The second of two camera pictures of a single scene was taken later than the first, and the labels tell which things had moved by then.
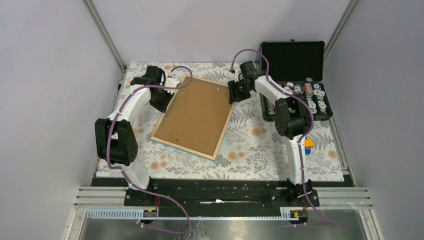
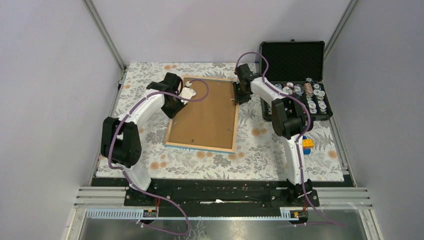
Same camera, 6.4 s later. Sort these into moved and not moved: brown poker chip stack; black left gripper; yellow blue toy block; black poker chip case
Moved: black left gripper
Not moved: black poker chip case; yellow blue toy block; brown poker chip stack
